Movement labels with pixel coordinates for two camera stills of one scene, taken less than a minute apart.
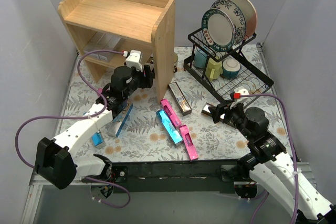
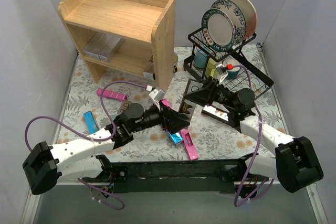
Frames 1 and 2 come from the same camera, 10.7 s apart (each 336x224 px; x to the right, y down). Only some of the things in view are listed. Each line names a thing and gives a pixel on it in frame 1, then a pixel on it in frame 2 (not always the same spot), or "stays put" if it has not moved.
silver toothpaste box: (91, 45) stays put
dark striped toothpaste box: (179, 98) → (187, 106)
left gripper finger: (148, 76) → (165, 107)
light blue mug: (200, 58) stays put
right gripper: (220, 111) → (208, 88)
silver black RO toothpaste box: (206, 110) stays put
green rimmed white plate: (218, 30) stays put
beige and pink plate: (249, 14) stays put
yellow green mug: (213, 68) stays put
